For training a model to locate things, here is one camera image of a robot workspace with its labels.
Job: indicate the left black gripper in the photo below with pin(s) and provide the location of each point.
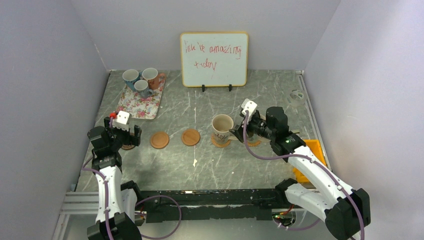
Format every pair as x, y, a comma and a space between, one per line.
129, 139

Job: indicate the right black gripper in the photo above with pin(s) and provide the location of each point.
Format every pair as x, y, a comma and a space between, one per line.
238, 131

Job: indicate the dark walnut wooden coaster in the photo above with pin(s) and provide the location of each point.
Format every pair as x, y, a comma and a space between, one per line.
127, 146

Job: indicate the light wooden coaster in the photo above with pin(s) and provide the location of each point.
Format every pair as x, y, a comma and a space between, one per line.
159, 140
190, 137

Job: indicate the woven rattan coaster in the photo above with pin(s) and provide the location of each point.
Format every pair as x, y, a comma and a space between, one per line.
219, 145
254, 143

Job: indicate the cream coral pattern mug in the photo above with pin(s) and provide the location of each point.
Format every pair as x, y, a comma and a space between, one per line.
221, 125

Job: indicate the teal blue mug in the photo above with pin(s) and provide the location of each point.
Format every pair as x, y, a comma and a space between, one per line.
130, 77

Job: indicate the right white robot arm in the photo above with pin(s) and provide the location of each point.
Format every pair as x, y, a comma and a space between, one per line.
344, 210

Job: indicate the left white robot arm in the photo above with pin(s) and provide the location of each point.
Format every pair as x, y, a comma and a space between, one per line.
115, 218

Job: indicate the floral serving tray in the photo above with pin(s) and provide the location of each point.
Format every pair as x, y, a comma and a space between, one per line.
141, 108

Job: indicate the clear tape roll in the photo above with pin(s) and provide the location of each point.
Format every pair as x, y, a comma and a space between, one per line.
296, 97

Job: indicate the yellow orange object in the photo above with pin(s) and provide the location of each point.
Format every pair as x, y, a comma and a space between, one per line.
316, 148

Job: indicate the small light blue mug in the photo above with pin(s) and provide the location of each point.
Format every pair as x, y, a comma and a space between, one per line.
142, 88

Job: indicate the black whiteboard stand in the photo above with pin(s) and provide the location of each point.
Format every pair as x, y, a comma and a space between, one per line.
204, 87

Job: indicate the orange floral mug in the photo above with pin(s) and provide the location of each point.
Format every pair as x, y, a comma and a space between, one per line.
153, 77

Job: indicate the yellow framed whiteboard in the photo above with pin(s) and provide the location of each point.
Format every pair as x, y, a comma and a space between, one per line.
214, 59

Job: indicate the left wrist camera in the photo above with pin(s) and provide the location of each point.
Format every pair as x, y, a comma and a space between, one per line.
120, 120

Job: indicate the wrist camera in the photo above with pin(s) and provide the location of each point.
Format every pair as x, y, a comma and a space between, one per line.
248, 109
120, 120

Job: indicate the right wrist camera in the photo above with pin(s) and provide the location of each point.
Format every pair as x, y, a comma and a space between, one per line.
248, 109

